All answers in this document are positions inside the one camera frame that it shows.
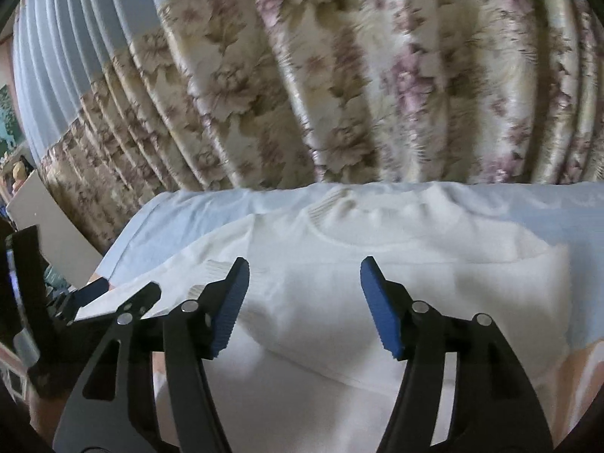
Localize green wall picture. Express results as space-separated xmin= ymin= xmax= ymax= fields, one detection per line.
xmin=0 ymin=85 xmax=25 ymax=154

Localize blue floral curtain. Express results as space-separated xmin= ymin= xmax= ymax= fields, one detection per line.
xmin=12 ymin=0 xmax=603 ymax=251

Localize white knit sweater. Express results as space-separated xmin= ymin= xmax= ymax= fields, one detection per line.
xmin=79 ymin=185 xmax=570 ymax=452

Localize white cabinet board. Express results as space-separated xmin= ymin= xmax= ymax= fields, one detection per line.
xmin=7 ymin=172 xmax=101 ymax=287

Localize yellow toy figure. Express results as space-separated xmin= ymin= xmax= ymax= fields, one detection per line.
xmin=4 ymin=156 xmax=34 ymax=195

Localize orange and blue bedsheet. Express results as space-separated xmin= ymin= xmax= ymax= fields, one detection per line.
xmin=97 ymin=182 xmax=603 ymax=442

